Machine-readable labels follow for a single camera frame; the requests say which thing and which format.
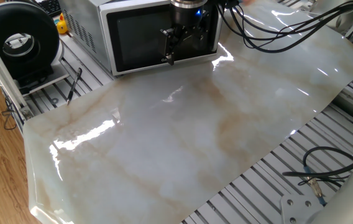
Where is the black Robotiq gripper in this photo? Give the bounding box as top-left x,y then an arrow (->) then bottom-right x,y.
160,4 -> 211,66

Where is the silver force torque sensor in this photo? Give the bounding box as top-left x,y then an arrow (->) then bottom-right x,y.
170,0 -> 209,9

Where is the glossy marble pattern sheet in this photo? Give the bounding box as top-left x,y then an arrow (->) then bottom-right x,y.
22,0 -> 353,224

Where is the black pen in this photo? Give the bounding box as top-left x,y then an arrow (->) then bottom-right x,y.
66,67 -> 83,106

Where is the yellow rubber duck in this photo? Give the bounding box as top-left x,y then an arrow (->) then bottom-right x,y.
55,12 -> 69,35

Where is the black computer keyboard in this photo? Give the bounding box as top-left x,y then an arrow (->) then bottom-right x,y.
34,0 -> 62,18

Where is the black round blower fan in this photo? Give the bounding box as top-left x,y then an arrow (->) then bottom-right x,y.
0,1 -> 65,88

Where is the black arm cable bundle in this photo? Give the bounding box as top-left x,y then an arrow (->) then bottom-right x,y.
216,0 -> 353,54

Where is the white blower base plate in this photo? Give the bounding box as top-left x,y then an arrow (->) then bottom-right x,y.
17,63 -> 71,96

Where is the aluminium corner bracket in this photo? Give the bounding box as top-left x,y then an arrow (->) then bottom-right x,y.
20,105 -> 35,121

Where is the aluminium frame post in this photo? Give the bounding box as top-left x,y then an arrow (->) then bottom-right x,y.
0,18 -> 35,121

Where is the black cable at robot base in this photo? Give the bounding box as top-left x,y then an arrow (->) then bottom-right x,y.
282,146 -> 353,207

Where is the thin black floor cable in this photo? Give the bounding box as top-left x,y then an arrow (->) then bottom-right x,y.
1,95 -> 18,131

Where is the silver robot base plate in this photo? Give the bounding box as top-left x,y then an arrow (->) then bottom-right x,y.
280,194 -> 324,224

